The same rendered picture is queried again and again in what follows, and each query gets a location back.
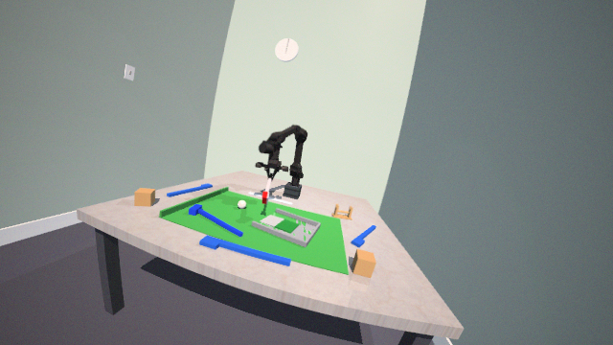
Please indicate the orange cube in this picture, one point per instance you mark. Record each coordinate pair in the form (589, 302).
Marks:
(144, 197)
(363, 263)

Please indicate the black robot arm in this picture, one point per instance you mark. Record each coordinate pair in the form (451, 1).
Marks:
(273, 145)

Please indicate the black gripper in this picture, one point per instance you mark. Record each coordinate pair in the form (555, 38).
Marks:
(273, 157)

